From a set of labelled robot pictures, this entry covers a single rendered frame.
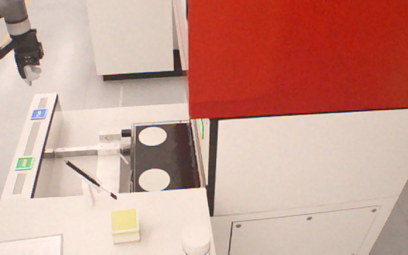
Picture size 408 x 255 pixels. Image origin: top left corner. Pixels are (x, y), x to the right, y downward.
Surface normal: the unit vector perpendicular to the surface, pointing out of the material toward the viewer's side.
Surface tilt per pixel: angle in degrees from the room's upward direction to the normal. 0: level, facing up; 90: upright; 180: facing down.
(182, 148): 0
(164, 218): 0
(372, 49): 90
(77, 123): 0
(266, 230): 90
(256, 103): 90
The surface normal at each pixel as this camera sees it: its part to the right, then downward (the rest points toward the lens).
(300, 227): 0.12, 0.65
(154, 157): 0.02, -0.76
